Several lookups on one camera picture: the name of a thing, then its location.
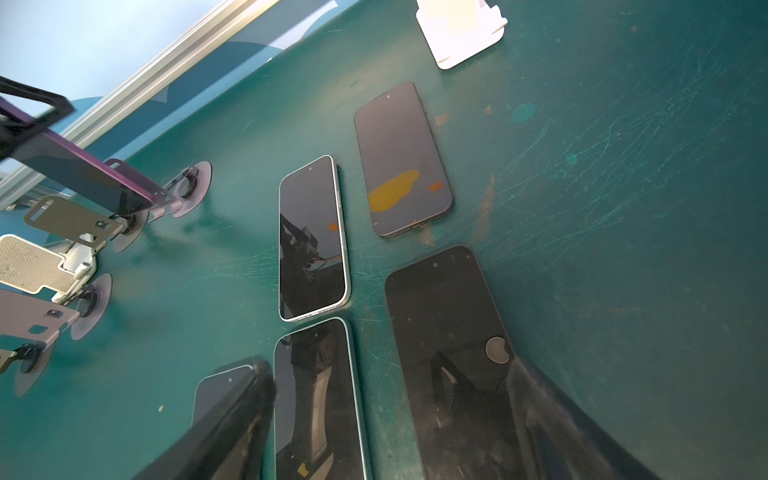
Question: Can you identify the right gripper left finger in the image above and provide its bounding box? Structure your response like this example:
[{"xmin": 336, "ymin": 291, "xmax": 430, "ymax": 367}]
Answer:
[{"xmin": 135, "ymin": 358, "xmax": 276, "ymax": 479}]

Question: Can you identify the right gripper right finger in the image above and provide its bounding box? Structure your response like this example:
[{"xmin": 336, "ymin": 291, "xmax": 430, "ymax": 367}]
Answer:
[{"xmin": 506, "ymin": 357, "xmax": 658, "ymax": 479}]

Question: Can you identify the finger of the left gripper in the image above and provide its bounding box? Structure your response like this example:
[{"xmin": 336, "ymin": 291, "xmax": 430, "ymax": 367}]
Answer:
[{"xmin": 0, "ymin": 75, "xmax": 77, "ymax": 162}]

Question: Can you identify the phone purple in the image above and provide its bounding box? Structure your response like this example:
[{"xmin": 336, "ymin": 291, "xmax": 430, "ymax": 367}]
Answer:
[{"xmin": 1, "ymin": 99, "xmax": 161, "ymax": 216}]

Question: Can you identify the phone dark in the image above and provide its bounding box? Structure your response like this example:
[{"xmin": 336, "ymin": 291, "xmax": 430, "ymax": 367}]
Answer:
[
  {"xmin": 385, "ymin": 245, "xmax": 525, "ymax": 479},
  {"xmin": 273, "ymin": 317, "xmax": 372, "ymax": 479},
  {"xmin": 192, "ymin": 362, "xmax": 253, "ymax": 424}
]

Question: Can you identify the round stand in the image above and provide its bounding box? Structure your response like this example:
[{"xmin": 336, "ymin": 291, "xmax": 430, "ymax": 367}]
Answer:
[
  {"xmin": 149, "ymin": 161, "xmax": 213, "ymax": 222},
  {"xmin": 24, "ymin": 195, "xmax": 149, "ymax": 253},
  {"xmin": 1, "ymin": 343, "xmax": 55, "ymax": 397},
  {"xmin": 1, "ymin": 273, "xmax": 113, "ymax": 348}
]

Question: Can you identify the white stand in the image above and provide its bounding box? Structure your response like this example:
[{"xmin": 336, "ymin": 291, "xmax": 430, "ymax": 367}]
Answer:
[
  {"xmin": 1, "ymin": 234, "xmax": 97, "ymax": 304},
  {"xmin": 416, "ymin": 0, "xmax": 508, "ymax": 70}
]

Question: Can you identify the phone silver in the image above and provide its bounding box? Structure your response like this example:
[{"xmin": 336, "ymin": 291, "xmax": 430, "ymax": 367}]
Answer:
[{"xmin": 278, "ymin": 155, "xmax": 351, "ymax": 322}]

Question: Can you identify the phone white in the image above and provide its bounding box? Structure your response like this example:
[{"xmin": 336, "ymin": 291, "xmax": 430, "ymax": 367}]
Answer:
[{"xmin": 354, "ymin": 81, "xmax": 454, "ymax": 238}]

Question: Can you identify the back horizontal aluminium bar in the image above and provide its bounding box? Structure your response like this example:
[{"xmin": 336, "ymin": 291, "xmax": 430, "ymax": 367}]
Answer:
[{"xmin": 0, "ymin": 0, "xmax": 283, "ymax": 211}]

